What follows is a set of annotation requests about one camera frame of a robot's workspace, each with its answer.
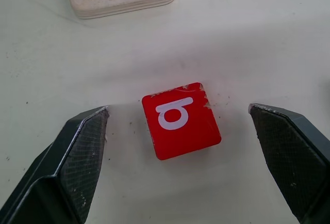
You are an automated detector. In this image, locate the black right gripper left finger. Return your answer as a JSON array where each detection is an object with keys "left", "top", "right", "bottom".
[{"left": 0, "top": 105, "right": 111, "bottom": 224}]

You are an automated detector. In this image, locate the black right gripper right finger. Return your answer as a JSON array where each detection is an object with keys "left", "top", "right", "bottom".
[{"left": 247, "top": 103, "right": 330, "bottom": 224}]

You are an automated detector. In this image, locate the red letter b block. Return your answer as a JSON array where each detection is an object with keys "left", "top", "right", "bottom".
[{"left": 141, "top": 82, "right": 222, "bottom": 161}]

